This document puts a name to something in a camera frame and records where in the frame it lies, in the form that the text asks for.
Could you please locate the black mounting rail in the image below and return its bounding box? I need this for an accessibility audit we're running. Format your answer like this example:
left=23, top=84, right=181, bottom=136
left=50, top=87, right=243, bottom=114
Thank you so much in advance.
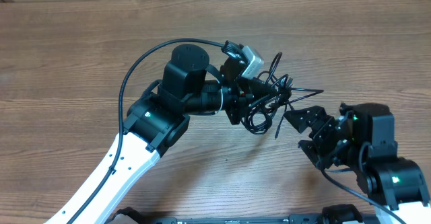
left=107, top=205, right=378, bottom=224

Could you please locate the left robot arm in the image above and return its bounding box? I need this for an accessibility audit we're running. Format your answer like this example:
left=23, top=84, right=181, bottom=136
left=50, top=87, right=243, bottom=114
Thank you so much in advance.
left=50, top=38, right=292, bottom=223

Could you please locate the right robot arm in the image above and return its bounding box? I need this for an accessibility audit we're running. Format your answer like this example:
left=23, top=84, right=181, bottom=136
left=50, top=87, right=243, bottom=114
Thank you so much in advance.
left=284, top=103, right=430, bottom=223

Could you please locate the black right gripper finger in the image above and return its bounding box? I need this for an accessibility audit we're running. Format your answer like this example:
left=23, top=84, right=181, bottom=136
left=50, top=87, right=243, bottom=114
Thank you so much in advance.
left=298, top=140, right=325, bottom=170
left=284, top=106, right=326, bottom=133

